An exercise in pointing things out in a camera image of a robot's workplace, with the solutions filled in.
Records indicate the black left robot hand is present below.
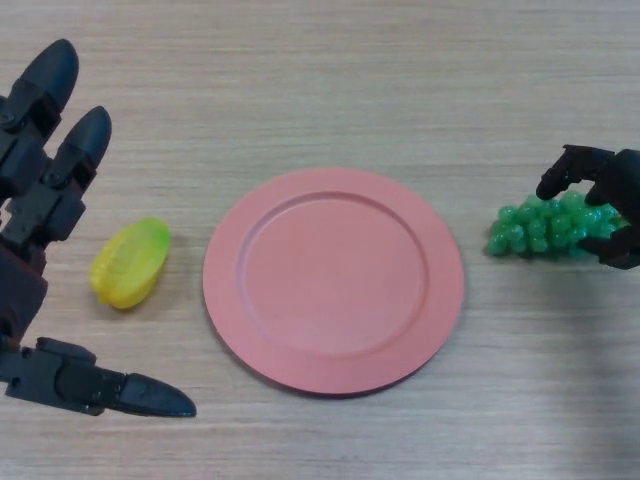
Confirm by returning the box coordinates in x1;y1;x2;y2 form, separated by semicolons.
0;38;198;419

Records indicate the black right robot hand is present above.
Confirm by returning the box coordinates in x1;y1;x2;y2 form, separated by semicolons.
535;144;640;272

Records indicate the green grape bunch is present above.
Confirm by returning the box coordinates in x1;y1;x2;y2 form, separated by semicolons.
483;192;632;264

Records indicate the pink round plate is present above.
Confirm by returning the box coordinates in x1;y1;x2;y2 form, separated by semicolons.
202;166;466;400

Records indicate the yellow green starfruit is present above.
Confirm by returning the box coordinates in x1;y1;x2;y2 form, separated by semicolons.
89;216;171;311

